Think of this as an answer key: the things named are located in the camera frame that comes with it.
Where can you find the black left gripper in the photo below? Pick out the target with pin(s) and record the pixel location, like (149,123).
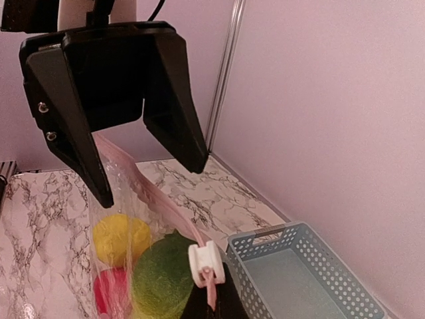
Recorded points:
(84,80)

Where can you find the clear zip top bag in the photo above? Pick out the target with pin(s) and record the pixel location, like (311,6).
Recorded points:
(135,196)

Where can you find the white zipper slider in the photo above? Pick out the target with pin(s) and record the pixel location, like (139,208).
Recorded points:
(203,259)

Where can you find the light blue plastic basket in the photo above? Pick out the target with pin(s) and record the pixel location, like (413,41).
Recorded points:
(289,271)

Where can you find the right aluminium frame post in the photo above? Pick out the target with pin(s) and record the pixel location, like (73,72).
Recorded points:
(224,72)

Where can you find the red fake apple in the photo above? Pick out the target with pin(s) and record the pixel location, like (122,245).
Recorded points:
(111,294)

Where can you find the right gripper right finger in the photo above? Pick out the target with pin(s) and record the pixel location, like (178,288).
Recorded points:
(228,303)

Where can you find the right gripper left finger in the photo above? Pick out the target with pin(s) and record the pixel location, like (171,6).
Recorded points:
(197,306)

